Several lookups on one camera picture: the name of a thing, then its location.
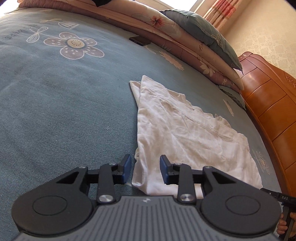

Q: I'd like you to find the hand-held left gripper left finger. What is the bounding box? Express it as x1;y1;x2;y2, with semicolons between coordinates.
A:
55;154;132;204

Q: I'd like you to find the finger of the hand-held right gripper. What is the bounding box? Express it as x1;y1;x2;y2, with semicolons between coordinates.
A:
260;188;278;198

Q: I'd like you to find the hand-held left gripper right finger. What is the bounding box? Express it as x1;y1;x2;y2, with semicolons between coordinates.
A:
160;155;236;204

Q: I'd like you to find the white printed t-shirt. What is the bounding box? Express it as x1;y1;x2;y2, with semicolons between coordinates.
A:
129;75;263;197

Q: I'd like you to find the person's right hand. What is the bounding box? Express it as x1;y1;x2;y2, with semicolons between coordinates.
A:
277;211;296;236

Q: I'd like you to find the wooden headboard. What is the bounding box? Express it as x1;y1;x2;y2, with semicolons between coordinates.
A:
238;51;296;197

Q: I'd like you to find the blue floral bed sheet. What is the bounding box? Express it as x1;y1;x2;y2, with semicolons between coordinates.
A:
0;7;285;241

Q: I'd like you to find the flat blue-grey pillow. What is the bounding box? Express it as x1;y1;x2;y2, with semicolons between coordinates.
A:
217;85;246;110

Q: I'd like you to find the black phone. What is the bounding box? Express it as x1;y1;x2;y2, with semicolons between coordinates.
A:
129;36;151;46

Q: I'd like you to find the folded pink floral quilt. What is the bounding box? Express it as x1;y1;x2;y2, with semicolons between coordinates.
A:
16;0;244;94

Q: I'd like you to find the plump blue-grey pillow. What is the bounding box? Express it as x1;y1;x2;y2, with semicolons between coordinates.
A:
165;9;243;72

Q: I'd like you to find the pink striped curtain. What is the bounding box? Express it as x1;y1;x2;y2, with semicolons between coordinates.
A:
202;0;242;35

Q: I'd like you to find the black garment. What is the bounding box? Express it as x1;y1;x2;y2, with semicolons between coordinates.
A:
94;0;117;7

